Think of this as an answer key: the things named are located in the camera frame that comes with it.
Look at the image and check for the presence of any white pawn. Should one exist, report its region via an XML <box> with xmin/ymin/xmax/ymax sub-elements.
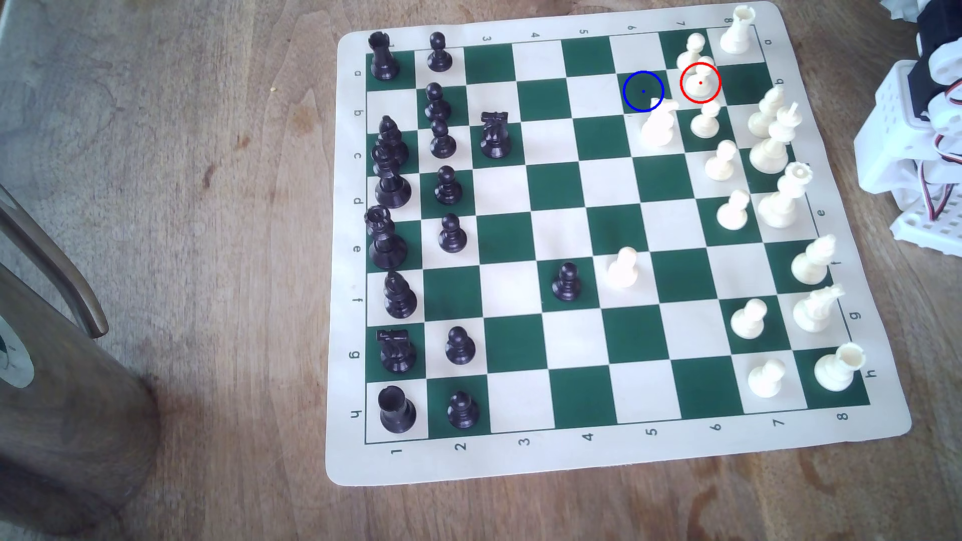
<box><xmin>690</xmin><ymin>101</ymin><xmax>723</xmax><ymax>139</ymax></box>
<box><xmin>685</xmin><ymin>56</ymin><xmax>718</xmax><ymax>102</ymax></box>
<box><xmin>676</xmin><ymin>32</ymin><xmax>707</xmax><ymax>72</ymax></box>
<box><xmin>705</xmin><ymin>140</ymin><xmax>738</xmax><ymax>182</ymax></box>
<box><xmin>716</xmin><ymin>189</ymin><xmax>751</xmax><ymax>231</ymax></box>
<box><xmin>731</xmin><ymin>298</ymin><xmax>769</xmax><ymax>340</ymax></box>
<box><xmin>606</xmin><ymin>246</ymin><xmax>640</xmax><ymax>291</ymax></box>
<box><xmin>748</xmin><ymin>358</ymin><xmax>787</xmax><ymax>399</ymax></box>

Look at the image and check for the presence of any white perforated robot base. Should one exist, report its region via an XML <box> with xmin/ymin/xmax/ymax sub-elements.
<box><xmin>890</xmin><ymin>197</ymin><xmax>962</xmax><ymax>258</ymax></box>

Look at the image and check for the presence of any green and white chess mat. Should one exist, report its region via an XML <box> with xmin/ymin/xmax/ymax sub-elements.
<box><xmin>325</xmin><ymin>2</ymin><xmax>912</xmax><ymax>487</ymax></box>

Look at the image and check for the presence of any black pawn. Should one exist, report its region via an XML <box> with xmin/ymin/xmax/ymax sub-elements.
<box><xmin>424</xmin><ymin>82</ymin><xmax>452</xmax><ymax>123</ymax></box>
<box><xmin>430</xmin><ymin>119</ymin><xmax>458</xmax><ymax>159</ymax></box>
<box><xmin>434</xmin><ymin>165</ymin><xmax>464</xmax><ymax>206</ymax></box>
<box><xmin>552</xmin><ymin>261</ymin><xmax>583</xmax><ymax>302</ymax></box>
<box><xmin>439</xmin><ymin>213</ymin><xmax>467</xmax><ymax>253</ymax></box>
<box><xmin>447</xmin><ymin>391</ymin><xmax>481</xmax><ymax>431</ymax></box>
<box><xmin>427</xmin><ymin>32</ymin><xmax>454</xmax><ymax>73</ymax></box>
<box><xmin>445</xmin><ymin>326</ymin><xmax>476</xmax><ymax>367</ymax></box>

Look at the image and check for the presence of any black bishop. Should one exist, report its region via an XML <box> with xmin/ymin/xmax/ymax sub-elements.
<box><xmin>378</xmin><ymin>115</ymin><xmax>410</xmax><ymax>166</ymax></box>
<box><xmin>383</xmin><ymin>270</ymin><xmax>418</xmax><ymax>320</ymax></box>

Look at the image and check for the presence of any black knight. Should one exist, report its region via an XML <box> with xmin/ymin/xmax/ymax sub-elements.
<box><xmin>377</xmin><ymin>329</ymin><xmax>418</xmax><ymax>374</ymax></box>
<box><xmin>480</xmin><ymin>111</ymin><xmax>513</xmax><ymax>159</ymax></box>

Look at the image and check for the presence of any black queen d1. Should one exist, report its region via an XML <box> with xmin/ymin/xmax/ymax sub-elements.
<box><xmin>372</xmin><ymin>145</ymin><xmax>413</xmax><ymax>210</ymax></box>

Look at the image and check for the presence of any black rook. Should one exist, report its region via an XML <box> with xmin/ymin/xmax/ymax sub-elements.
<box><xmin>378</xmin><ymin>385</ymin><xmax>417</xmax><ymax>434</ymax></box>
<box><xmin>368</xmin><ymin>31</ymin><xmax>401</xmax><ymax>82</ymax></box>

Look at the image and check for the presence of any white knight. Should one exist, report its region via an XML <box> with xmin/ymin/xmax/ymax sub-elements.
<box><xmin>640</xmin><ymin>98</ymin><xmax>681</xmax><ymax>148</ymax></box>
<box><xmin>792</xmin><ymin>285</ymin><xmax>845</xmax><ymax>334</ymax></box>

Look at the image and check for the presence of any white queen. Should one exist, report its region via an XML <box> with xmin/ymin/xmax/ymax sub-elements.
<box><xmin>758</xmin><ymin>162</ymin><xmax>814</xmax><ymax>229</ymax></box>

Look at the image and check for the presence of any white king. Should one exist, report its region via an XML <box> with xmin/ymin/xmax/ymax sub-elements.
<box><xmin>749</xmin><ymin>103</ymin><xmax>802</xmax><ymax>174</ymax></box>

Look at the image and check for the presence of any white bishop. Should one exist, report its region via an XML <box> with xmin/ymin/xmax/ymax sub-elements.
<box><xmin>791</xmin><ymin>233</ymin><xmax>837</xmax><ymax>286</ymax></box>
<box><xmin>748</xmin><ymin>84</ymin><xmax>786</xmax><ymax>139</ymax></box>

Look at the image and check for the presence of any white rook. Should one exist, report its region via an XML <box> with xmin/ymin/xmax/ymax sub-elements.
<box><xmin>814</xmin><ymin>343</ymin><xmax>866</xmax><ymax>393</ymax></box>
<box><xmin>720</xmin><ymin>5</ymin><xmax>757</xmax><ymax>55</ymax></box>

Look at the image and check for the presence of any brown metal jug with handle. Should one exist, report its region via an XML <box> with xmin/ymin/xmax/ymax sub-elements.
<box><xmin>0</xmin><ymin>184</ymin><xmax>161</xmax><ymax>536</ymax></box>

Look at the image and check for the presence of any red black servo wire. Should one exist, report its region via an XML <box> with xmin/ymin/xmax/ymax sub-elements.
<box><xmin>918</xmin><ymin>79</ymin><xmax>962</xmax><ymax>222</ymax></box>

